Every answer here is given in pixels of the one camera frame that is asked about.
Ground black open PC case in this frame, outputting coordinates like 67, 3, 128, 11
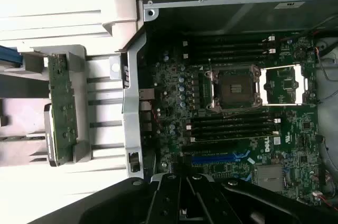
101, 0, 338, 209

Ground silver chipset heatsink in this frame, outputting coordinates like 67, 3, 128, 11
253, 164, 285, 193

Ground hard disk with blue carrier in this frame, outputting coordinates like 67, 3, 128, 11
0, 45, 21, 70

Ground green motherboard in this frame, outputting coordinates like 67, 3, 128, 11
154, 32, 322, 206

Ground blue expansion slot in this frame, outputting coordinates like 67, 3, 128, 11
191, 150, 256, 167

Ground CPU socket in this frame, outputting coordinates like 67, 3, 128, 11
210, 64, 261, 110

